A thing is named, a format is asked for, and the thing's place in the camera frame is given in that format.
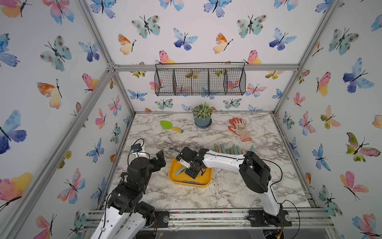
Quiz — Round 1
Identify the yellow plastic storage tray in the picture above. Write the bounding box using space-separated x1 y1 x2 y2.
168 158 213 188

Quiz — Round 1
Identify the teal ceramic sheathed knife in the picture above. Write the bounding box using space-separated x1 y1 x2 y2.
220 144 226 154

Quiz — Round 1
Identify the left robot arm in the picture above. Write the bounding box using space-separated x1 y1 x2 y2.
91 150 166 239

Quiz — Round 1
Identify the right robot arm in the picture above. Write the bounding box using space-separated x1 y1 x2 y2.
176 147 292 227

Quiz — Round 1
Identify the light teal folding knife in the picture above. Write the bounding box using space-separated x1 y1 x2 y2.
175 166 187 176

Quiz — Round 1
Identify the grey green folding knife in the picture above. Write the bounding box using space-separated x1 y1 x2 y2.
183 180 201 185

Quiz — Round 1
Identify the green toy garden trowel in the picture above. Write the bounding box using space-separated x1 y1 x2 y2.
160 120 184 133

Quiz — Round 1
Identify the potted green plant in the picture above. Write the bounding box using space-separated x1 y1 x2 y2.
193 103 213 128

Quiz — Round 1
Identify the red and pink glove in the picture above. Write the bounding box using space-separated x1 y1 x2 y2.
228 118 252 142

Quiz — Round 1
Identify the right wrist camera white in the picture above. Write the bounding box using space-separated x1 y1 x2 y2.
178 159 191 168

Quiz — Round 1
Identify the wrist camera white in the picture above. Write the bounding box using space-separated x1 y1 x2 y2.
178 159 191 168
131 143 144 158

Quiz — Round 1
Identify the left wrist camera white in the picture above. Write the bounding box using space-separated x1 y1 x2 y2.
131 143 144 158

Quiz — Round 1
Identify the black wire wall basket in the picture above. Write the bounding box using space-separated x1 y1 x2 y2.
150 62 246 97

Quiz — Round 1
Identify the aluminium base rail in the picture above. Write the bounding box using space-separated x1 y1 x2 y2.
85 207 335 231

